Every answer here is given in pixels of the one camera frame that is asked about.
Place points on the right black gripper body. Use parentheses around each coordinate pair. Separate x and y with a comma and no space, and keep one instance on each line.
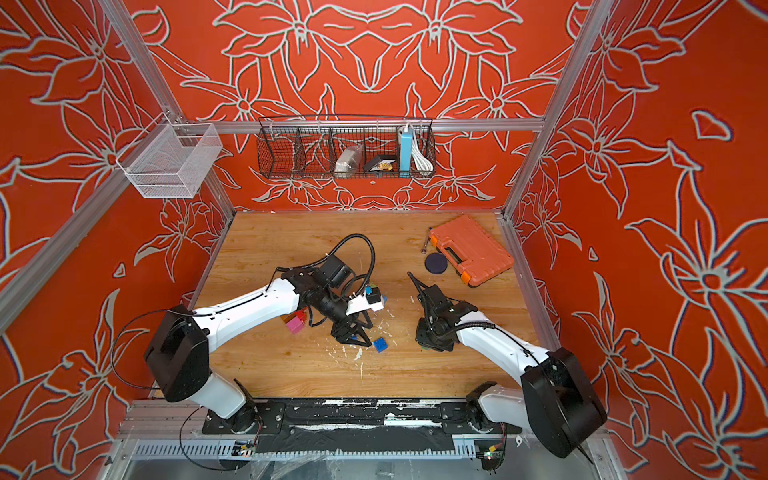
(428,336)

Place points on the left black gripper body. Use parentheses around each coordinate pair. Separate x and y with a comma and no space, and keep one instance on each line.
(336,312)

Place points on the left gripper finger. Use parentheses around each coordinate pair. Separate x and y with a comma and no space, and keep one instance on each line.
(359,335)
(346,334)

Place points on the small blue lego brick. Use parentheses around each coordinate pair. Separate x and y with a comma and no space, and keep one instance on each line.
(380,345)

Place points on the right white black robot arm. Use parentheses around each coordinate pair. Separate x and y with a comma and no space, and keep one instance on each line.
(558,404)

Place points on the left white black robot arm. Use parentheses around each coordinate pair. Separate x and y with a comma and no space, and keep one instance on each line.
(337,287)

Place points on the dark round disc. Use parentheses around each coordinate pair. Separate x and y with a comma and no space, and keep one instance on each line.
(436,263)

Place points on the screwdriver bit beside case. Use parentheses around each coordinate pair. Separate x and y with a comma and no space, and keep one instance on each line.
(427,241)

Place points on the orange plastic tool case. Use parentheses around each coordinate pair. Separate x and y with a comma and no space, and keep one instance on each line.
(473,251)

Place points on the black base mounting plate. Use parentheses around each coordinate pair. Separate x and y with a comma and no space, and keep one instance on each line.
(371,425)

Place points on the grey plastic bag in basket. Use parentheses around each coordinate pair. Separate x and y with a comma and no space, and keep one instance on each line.
(347,163)

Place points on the black item in basket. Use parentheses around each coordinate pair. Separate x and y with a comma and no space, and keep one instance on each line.
(381,164)

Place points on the light blue box in basket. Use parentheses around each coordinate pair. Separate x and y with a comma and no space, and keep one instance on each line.
(405,152)

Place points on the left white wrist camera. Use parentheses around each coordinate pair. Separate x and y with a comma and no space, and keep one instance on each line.
(362,303)

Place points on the black wire wall basket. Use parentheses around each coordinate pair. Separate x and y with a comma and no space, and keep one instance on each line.
(296,149)

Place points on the clear acrylic wall box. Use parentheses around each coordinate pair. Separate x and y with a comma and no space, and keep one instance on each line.
(172,161)

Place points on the white slotted cable duct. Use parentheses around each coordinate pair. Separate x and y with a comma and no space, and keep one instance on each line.
(198,450)

